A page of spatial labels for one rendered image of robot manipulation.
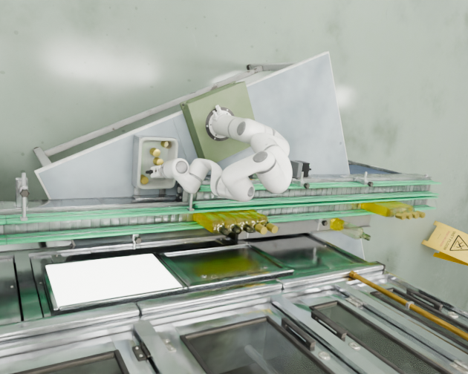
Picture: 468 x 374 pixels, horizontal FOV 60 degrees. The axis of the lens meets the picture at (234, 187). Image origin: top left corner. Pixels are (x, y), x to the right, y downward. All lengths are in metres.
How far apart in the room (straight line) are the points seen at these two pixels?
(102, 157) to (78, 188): 0.16
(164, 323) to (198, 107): 0.94
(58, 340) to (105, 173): 0.80
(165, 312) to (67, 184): 0.73
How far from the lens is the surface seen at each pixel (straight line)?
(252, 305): 1.49
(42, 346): 1.27
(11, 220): 1.61
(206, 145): 1.87
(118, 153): 1.82
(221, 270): 1.62
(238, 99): 1.92
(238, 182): 1.36
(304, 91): 2.27
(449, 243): 4.82
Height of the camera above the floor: 2.49
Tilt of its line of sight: 56 degrees down
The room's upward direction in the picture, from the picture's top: 115 degrees clockwise
